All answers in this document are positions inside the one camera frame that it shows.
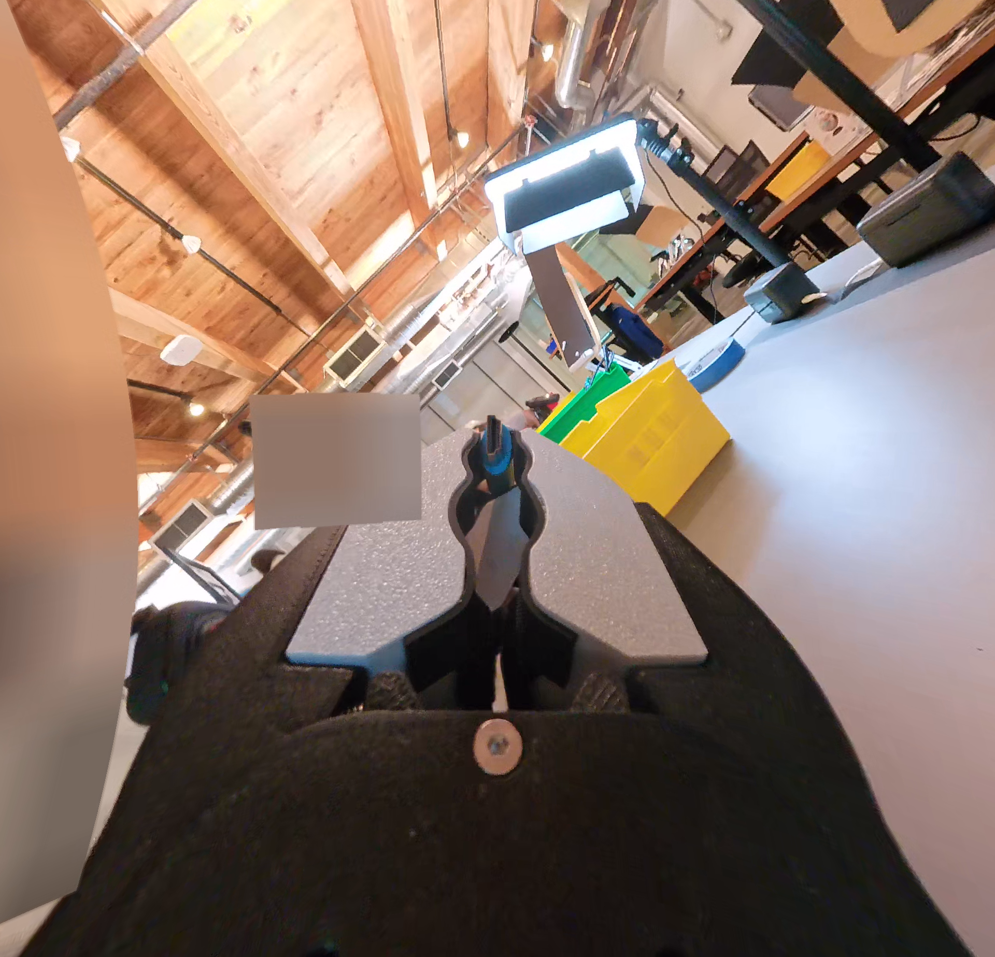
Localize bright led light panel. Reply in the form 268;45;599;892
482;112;648;256

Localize thick black pole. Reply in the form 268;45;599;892
700;0;945;172

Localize yellow plastic bin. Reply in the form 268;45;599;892
558;359;732;519

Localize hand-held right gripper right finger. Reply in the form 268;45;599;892
517;428;710;670

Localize yellow storage bin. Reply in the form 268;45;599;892
765;139;834;202

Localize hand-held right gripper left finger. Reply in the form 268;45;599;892
286;431;477;672

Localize thin black light stand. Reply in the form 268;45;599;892
636;118;794;268

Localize small dark cube box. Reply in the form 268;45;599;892
742;263;829;326

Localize white flat panel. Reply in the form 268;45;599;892
527;240;623;374

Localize black rectangular box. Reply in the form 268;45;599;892
855;151;995;268

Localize blue tape roll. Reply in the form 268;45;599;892
678;338;745;392

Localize green plastic bin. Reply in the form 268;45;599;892
536;361;632;442

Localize braided hdmi cable green plugs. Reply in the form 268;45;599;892
478;415;520;507

